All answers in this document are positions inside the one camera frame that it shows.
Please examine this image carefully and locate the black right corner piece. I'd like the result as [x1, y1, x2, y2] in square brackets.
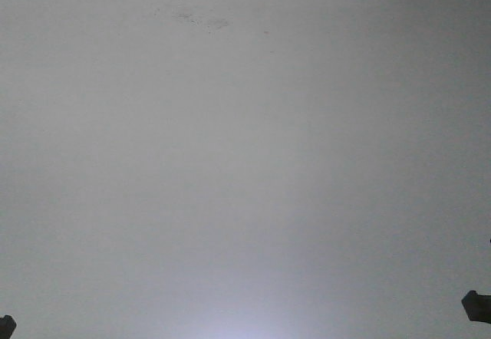
[461, 290, 491, 324]

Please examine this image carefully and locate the black corner piece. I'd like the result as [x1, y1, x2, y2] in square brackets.
[461, 290, 491, 324]
[0, 315, 17, 339]

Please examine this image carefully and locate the black left corner piece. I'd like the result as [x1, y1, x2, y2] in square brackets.
[0, 315, 17, 339]

